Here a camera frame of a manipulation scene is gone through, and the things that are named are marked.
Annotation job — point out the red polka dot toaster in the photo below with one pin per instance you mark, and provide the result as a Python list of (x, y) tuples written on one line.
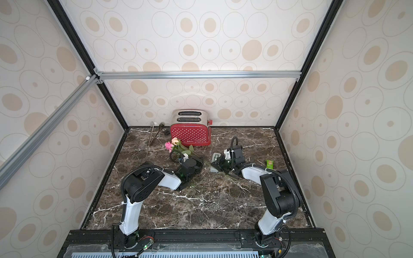
[(191, 127)]

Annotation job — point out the green snack packet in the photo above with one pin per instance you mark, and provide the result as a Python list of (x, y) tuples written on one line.
[(269, 164)]

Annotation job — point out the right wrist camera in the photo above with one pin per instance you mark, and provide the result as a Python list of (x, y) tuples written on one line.
[(227, 154)]

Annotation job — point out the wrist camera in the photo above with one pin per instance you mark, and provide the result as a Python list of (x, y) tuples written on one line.
[(227, 154), (185, 157)]

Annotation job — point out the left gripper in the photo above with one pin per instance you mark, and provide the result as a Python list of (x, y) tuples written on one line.
[(198, 162)]

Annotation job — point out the horizontal aluminium rail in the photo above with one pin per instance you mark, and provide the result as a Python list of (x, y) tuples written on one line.
[(197, 75)]

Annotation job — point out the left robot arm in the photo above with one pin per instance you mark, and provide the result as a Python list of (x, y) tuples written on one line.
[(139, 184)]

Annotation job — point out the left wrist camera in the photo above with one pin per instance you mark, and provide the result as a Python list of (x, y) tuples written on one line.
[(185, 157)]

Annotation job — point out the white tape dispenser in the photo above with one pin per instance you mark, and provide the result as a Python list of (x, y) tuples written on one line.
[(215, 167)]

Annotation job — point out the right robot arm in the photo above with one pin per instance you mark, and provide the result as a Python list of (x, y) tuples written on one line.
[(281, 195)]

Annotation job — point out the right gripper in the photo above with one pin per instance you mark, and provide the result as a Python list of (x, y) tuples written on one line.
[(221, 161)]

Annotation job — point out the diagonal aluminium rail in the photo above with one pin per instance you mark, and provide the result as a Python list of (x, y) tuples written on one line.
[(21, 155)]

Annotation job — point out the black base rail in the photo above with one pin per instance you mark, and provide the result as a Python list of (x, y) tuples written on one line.
[(244, 243)]

